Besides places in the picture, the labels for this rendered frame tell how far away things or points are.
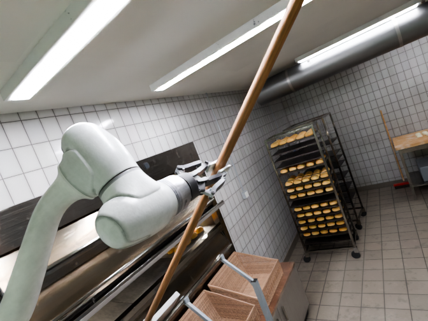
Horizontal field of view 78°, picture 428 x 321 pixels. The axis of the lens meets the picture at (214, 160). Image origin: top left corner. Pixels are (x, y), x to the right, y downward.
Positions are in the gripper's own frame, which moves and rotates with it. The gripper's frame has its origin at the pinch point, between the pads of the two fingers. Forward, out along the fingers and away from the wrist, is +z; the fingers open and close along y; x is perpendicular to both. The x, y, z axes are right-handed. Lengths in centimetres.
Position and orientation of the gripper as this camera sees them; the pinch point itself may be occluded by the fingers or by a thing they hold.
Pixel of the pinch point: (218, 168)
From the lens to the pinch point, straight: 81.5
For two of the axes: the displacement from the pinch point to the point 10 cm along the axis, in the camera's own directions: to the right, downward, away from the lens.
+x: 3.7, -8.1, -4.7
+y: 7.9, 5.4, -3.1
